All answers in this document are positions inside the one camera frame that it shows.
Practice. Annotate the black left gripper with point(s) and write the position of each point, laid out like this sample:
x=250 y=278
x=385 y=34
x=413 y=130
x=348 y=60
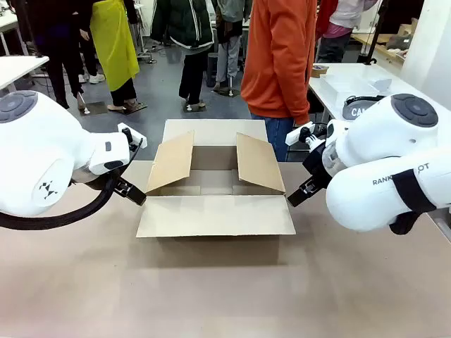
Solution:
x=105 y=176

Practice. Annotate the wooden work table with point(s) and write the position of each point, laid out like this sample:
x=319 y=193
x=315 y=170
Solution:
x=384 y=45

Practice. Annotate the black cap with white letters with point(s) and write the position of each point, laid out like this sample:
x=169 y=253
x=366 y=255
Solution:
x=357 y=109

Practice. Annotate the white long table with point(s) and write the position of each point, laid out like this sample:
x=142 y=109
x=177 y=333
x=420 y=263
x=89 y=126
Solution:
x=352 y=105

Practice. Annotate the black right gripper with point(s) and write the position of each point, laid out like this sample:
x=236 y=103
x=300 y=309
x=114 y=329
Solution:
x=315 y=163

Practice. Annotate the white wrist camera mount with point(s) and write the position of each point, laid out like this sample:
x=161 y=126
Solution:
x=294 y=135
x=135 y=135

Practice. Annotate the clear plastic box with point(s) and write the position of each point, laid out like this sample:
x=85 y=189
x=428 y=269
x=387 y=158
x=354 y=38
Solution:
x=347 y=88

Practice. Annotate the person in orange sweater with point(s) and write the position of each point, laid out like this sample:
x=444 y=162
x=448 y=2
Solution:
x=271 y=53

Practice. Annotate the person's left forearm orange sleeve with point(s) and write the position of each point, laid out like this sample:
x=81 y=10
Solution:
x=297 y=98

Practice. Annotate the person in grey trousers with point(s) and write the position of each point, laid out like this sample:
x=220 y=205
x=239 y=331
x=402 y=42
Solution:
x=229 y=35

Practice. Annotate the white side table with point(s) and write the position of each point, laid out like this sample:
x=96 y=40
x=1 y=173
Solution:
x=17 y=68

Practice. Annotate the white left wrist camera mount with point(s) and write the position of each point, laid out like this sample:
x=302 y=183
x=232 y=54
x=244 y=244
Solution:
x=135 y=135

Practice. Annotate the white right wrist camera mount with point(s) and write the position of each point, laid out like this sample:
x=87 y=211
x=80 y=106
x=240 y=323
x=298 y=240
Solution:
x=294 y=135

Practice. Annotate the person in yellow apron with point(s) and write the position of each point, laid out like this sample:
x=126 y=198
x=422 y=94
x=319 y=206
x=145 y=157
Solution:
x=116 y=45

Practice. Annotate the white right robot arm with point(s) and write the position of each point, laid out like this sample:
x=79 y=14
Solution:
x=370 y=190

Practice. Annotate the small box with blue print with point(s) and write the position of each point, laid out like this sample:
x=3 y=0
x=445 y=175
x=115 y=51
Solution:
x=320 y=69

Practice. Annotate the brown cardboard box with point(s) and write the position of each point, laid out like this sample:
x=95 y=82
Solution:
x=211 y=218

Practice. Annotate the person in dark green jacket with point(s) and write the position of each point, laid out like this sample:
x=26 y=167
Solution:
x=190 y=31

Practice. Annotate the white folded paper piece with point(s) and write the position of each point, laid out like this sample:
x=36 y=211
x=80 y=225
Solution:
x=381 y=84

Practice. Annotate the person in black clothes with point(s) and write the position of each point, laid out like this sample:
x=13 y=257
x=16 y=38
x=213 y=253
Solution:
x=60 y=42

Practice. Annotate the black lamp stand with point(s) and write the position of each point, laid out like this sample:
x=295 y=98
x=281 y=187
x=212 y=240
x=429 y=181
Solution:
x=373 y=38

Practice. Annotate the person in pink white top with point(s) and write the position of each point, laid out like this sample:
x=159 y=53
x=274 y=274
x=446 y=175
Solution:
x=338 y=31

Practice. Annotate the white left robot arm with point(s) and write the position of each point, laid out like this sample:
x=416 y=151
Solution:
x=35 y=158

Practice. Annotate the black floor plate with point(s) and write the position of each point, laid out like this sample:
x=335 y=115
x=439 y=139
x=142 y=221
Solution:
x=225 y=91
x=132 y=107
x=194 y=106
x=94 y=107

